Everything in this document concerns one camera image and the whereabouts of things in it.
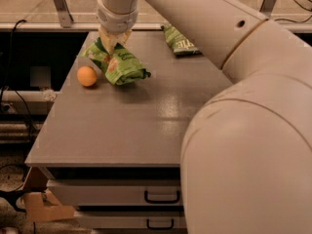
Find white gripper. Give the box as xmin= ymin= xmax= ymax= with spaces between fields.
xmin=97 ymin=0 xmax=138 ymax=55

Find green rice chip bag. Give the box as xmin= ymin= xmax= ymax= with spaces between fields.
xmin=81 ymin=37 xmax=151 ymax=86

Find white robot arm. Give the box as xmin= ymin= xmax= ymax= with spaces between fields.
xmin=98 ymin=0 xmax=312 ymax=234

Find green Kettle chip bag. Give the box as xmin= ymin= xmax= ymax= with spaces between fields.
xmin=161 ymin=24 xmax=200 ymax=56

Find orange fruit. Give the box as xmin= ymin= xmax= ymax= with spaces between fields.
xmin=77 ymin=66 xmax=98 ymax=87

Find upper grey drawer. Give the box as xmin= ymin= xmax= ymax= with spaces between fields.
xmin=47 ymin=179 xmax=182 ymax=207

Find grey drawer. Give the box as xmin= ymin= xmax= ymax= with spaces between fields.
xmin=47 ymin=179 xmax=182 ymax=207
xmin=74 ymin=212 xmax=186 ymax=230

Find brown cardboard box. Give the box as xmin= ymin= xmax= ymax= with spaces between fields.
xmin=22 ymin=168 xmax=74 ymax=222

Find lower grey drawer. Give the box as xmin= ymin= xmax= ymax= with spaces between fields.
xmin=74 ymin=212 xmax=186 ymax=230

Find left metal railing bracket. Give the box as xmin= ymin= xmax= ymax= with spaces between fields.
xmin=53 ymin=0 xmax=73 ymax=28

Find black cable left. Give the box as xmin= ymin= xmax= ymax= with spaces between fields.
xmin=0 ymin=19 xmax=40 ymax=144

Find black cable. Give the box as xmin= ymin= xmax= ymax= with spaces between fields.
xmin=0 ymin=19 xmax=40 ymax=144
xmin=274 ymin=0 xmax=312 ymax=24

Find black cable top right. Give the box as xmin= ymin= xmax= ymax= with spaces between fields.
xmin=274 ymin=0 xmax=312 ymax=24

